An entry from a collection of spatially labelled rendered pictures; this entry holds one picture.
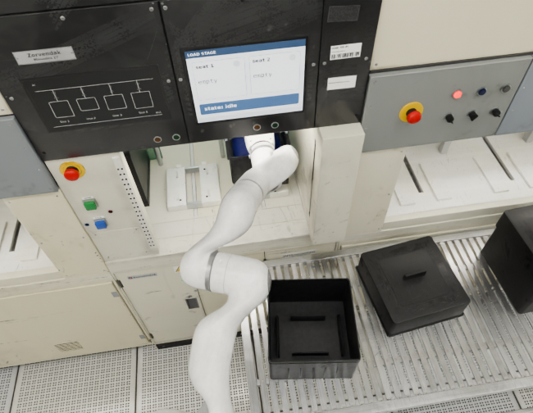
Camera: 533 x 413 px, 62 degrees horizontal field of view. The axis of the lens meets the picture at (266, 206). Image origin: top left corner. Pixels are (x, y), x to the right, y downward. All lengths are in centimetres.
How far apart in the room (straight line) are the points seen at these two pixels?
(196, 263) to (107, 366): 152
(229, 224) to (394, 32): 61
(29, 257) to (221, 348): 101
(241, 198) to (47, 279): 99
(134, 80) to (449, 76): 80
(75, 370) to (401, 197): 180
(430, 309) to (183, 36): 114
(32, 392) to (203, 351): 165
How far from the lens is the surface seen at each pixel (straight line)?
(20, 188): 143
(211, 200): 175
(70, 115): 121
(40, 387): 262
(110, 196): 143
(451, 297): 165
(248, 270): 105
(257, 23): 105
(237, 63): 110
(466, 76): 133
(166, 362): 244
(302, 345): 158
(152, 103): 116
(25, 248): 190
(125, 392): 245
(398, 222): 178
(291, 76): 114
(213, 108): 117
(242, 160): 159
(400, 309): 158
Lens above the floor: 225
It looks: 52 degrees down
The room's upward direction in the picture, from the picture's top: 3 degrees counter-clockwise
